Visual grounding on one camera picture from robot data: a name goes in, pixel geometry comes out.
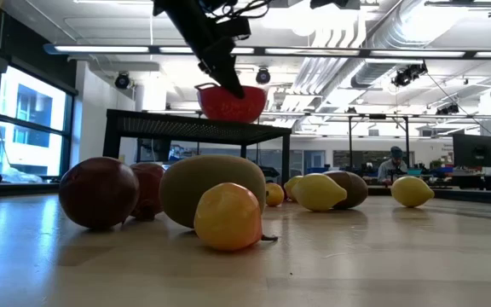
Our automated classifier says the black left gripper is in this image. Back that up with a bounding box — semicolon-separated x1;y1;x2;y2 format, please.
151;0;253;99

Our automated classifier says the yellow orange pear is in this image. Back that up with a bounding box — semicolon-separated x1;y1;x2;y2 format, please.
264;182;285;208
194;182;279;252

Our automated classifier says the black computer monitor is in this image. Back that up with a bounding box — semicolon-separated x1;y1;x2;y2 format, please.
452;133;491;169

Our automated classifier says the black ceiling spotlight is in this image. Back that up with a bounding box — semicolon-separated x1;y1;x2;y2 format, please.
114;71;132;90
391;62;429;88
255;66;272;85

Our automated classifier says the brown kiwi fruit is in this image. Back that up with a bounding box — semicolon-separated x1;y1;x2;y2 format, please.
324;170;369;211

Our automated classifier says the green kiwi fruit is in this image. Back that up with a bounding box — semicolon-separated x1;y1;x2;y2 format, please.
159;154;267;229

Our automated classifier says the black background rig frame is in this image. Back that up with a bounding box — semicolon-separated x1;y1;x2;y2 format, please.
347;113;411;171

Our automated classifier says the person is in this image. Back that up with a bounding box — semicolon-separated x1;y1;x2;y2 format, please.
376;146;409;185

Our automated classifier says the black aluminium table frame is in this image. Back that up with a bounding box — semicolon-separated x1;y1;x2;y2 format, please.
0;182;491;206

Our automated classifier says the red plastic colander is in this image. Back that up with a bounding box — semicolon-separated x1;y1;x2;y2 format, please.
194;82;268;125

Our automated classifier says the black perforated metal shelf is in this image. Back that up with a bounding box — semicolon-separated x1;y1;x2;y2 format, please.
102;108;292;188

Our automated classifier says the yellow lemon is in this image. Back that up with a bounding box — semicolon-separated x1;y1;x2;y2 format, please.
295;173;348;213
283;175;304;203
390;175;436;209

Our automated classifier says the dark red pomegranate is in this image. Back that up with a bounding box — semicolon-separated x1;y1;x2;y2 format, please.
129;161;166;223
59;157;141;231

